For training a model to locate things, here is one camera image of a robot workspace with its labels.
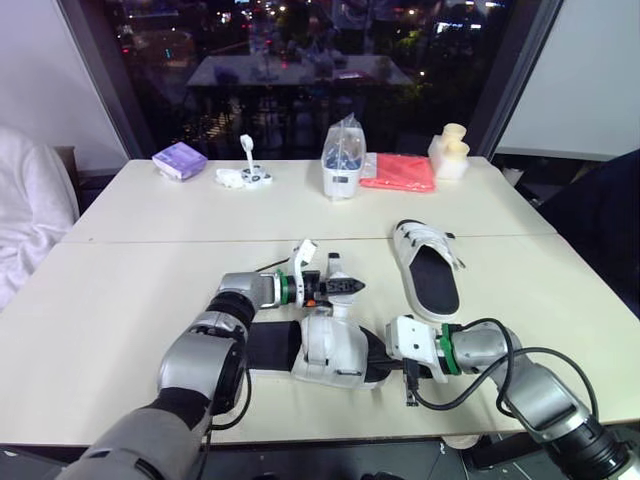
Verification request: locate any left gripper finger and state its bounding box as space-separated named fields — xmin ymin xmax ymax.
xmin=324 ymin=278 xmax=367 ymax=297

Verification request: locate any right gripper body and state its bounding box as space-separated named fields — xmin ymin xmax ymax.
xmin=399 ymin=357 xmax=436 ymax=382

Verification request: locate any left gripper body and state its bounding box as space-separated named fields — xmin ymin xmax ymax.
xmin=301 ymin=269 xmax=333 ymax=307

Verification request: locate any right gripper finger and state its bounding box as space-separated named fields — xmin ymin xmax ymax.
xmin=368 ymin=355 xmax=405 ymax=374

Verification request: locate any white sandal with black insole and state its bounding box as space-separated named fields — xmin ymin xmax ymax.
xmin=391 ymin=217 xmax=469 ymax=323
xmin=243 ymin=252 xmax=403 ymax=392

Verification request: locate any white container with clear bag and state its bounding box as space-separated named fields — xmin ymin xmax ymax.
xmin=319 ymin=113 xmax=370 ymax=203

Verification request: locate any red flat pack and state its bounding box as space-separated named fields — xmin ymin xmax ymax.
xmin=359 ymin=152 xmax=437 ymax=194

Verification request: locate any white plastic toy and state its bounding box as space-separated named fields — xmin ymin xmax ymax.
xmin=215 ymin=133 xmax=275 ymax=192

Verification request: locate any purple tissue pack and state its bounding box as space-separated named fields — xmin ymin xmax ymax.
xmin=151 ymin=141 xmax=209 ymax=183

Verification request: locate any person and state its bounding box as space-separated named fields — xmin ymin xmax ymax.
xmin=0 ymin=126 xmax=82 ymax=314

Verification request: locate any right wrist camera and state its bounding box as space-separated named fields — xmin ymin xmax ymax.
xmin=383 ymin=314 xmax=450 ymax=385

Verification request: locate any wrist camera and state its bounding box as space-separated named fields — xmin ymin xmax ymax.
xmin=288 ymin=238 xmax=321 ymax=307
xmin=383 ymin=314 xmax=450 ymax=385

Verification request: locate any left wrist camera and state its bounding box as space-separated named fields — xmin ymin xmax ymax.
xmin=288 ymin=238 xmax=321 ymax=307

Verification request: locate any black cable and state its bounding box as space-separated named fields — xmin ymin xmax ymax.
xmin=402 ymin=317 xmax=601 ymax=419
xmin=198 ymin=367 xmax=253 ymax=480

